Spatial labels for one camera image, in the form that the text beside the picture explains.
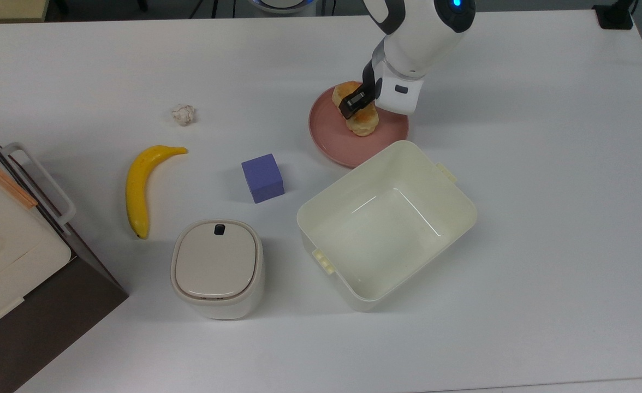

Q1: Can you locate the light wooden desk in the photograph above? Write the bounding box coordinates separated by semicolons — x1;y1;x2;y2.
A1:
0;0;49;23

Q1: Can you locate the golden bread loaf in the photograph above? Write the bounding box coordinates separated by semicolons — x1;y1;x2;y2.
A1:
332;81;380;137

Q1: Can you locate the pink round plate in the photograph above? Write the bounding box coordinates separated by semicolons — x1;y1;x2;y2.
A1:
308;82;409;169

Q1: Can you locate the white open storage box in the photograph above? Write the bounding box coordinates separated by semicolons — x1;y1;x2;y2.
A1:
297;140;478;312

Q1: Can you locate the crumpled paper ball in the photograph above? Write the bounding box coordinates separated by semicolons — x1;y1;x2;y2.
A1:
171;104;196;127

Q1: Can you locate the purple cube block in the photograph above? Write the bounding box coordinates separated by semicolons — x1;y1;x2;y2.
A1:
241;153;286;204

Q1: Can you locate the white drawer handle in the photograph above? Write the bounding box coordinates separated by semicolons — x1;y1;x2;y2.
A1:
2;142;77;227

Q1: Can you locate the white lidded trash bin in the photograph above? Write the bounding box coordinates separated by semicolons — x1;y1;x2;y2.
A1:
170;219;265;320

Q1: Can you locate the black camera stand base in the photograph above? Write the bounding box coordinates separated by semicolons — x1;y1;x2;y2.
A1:
592;0;639;30

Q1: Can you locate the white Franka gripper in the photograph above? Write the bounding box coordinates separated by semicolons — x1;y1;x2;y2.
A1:
338;56;425;120

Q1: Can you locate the cream toy fridge cabinet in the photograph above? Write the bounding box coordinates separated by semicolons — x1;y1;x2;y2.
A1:
0;131;72;340

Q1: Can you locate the yellow banana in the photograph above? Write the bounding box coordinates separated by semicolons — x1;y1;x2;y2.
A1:
126;145;188;240

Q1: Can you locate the copper fridge door handle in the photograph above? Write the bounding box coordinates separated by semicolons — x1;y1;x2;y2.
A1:
0;160;39;209

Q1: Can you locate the white appliance with handle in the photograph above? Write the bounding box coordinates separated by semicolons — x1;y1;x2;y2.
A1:
0;120;129;393

